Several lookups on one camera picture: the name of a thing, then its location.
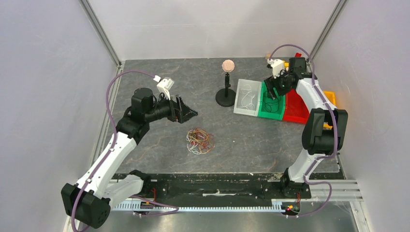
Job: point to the orange plastic bin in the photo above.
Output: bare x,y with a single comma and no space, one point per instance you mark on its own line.
332,98

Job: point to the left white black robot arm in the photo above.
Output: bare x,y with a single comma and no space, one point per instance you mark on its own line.
91,199

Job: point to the red plastic bin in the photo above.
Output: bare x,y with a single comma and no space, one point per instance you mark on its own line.
295,108

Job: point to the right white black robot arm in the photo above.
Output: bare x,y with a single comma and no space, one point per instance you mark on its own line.
324,131

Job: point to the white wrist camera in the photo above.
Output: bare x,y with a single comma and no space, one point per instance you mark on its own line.
164,85
277,66

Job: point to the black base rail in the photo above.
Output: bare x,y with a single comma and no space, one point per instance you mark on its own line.
219,189

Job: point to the green plastic bin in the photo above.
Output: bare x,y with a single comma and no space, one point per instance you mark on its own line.
271,108

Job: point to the white plastic bin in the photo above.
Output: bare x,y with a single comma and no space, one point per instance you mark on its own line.
247,100

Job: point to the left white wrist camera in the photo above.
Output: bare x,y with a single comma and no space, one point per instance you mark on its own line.
164,85

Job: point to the black stand with pink ball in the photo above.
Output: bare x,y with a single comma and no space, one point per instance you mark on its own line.
226,97

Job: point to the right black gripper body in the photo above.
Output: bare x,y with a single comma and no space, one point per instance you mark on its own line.
272,84

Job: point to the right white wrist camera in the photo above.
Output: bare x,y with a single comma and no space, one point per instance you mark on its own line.
277,66

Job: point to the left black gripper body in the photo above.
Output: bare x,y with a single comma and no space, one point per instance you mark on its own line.
175,114

